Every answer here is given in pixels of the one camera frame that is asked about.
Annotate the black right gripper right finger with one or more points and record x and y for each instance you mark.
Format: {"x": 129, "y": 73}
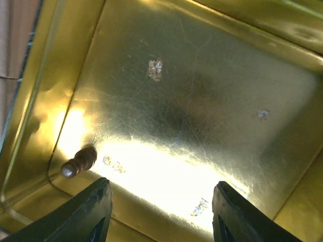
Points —
{"x": 236, "y": 219}

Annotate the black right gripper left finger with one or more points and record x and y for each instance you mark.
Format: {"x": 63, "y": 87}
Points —
{"x": 85, "y": 217}

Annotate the wooden folding chess board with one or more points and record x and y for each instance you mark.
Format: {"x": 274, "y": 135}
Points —
{"x": 17, "y": 19}

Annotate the gold tin tray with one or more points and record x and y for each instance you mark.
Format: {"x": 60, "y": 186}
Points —
{"x": 175, "y": 96}

